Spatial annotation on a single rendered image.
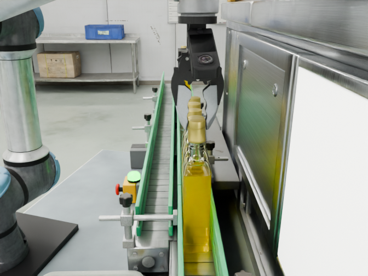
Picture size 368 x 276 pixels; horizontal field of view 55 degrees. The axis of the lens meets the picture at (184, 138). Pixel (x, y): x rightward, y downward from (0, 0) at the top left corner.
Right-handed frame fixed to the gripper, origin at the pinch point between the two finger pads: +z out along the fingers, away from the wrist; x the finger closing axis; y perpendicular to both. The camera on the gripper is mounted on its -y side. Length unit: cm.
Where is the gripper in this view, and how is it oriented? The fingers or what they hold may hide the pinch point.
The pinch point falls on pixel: (196, 124)
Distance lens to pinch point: 69.0
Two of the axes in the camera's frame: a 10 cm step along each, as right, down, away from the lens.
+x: -10.0, 0.1, -0.4
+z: 0.0, 9.4, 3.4
